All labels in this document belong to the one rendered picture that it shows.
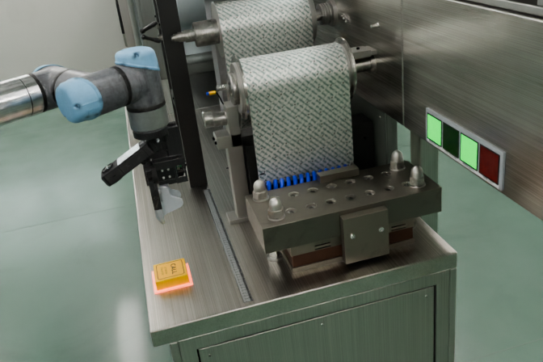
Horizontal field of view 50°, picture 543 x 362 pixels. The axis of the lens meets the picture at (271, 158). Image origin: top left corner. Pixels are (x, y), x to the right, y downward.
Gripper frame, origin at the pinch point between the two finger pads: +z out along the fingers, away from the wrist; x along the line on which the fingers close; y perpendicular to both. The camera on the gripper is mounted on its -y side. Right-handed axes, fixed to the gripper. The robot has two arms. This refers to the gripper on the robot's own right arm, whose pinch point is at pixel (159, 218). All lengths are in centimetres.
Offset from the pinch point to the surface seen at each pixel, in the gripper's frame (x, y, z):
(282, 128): 9.7, 30.7, -10.3
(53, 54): 566, -82, 70
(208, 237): 13.3, 10.4, 15.2
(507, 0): -33, 57, -40
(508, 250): 91, 154, 105
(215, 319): -16.0, 6.7, 16.2
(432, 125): -13, 55, -14
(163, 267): 1.2, -1.3, 12.8
